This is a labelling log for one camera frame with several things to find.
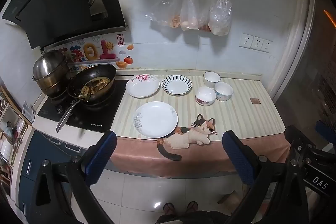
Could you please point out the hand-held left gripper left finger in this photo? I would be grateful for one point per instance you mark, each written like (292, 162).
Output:
(101, 158)

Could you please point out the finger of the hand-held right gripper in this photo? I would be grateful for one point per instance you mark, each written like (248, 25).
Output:
(298, 138)
(326, 133)

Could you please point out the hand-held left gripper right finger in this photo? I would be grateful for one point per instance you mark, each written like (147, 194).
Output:
(236, 158)

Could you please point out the grey floral white plate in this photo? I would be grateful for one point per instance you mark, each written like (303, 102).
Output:
(156, 120)

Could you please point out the blue patterned white bowl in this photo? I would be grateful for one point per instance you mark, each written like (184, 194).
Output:
(224, 91)

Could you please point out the pink floral white plate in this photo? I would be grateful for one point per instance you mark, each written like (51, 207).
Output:
(142, 87)

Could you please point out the blue striped white plate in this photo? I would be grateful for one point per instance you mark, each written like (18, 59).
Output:
(177, 85)

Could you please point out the striped cat print mat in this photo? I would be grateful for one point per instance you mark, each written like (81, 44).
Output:
(236, 116)

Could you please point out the black gas cooktop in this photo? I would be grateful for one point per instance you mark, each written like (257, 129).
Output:
(105, 113)

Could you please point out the blue kitchen cabinet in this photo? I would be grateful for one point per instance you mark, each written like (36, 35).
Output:
(36, 155)

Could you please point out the person's right foot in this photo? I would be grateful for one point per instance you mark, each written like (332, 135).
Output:
(191, 207)

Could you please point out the person's foot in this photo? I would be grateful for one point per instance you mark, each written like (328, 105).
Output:
(168, 208)
(191, 207)

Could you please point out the red floral white bowl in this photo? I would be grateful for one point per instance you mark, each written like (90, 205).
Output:
(205, 96)

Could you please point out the person's dark clothing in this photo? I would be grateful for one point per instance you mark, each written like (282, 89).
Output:
(194, 218)

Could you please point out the dark glass sliding door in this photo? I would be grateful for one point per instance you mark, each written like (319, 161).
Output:
(312, 61)

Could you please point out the black wok with food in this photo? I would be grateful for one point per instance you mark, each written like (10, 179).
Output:
(94, 79)

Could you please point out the black rimmed white bowl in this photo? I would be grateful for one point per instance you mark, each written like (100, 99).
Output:
(211, 78)

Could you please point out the person's left foot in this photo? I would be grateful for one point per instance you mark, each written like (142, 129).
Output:
(168, 208)

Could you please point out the wooden dish rack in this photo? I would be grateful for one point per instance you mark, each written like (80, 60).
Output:
(10, 134)

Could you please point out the stacked steel pot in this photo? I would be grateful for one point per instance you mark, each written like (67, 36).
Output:
(48, 69)

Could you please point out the clear plastic bag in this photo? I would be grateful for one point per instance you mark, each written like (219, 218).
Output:
(220, 18)
(166, 14)
(193, 11)

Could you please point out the black range hood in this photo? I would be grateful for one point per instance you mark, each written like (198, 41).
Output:
(60, 1)

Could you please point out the white wall socket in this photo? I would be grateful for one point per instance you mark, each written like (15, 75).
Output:
(246, 40)
(256, 43)
(266, 46)

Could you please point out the colourful wall stickers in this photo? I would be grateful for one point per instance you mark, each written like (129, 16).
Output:
(94, 52)

